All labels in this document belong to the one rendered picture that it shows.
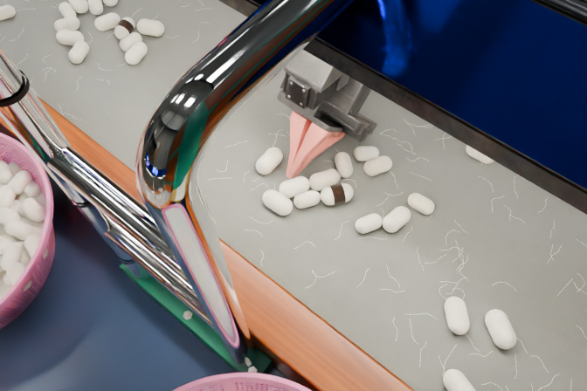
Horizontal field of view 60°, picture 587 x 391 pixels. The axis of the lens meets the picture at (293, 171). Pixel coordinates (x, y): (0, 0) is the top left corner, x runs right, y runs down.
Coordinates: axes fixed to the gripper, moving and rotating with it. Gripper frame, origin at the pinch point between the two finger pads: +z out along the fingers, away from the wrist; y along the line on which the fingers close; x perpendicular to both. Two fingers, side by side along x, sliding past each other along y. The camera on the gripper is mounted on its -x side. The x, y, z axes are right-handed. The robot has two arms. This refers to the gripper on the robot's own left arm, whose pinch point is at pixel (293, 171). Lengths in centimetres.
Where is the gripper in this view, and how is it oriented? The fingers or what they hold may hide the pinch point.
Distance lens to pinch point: 57.9
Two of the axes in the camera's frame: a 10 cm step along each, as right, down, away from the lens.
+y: 7.9, 5.3, -3.1
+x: 4.0, -0.7, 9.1
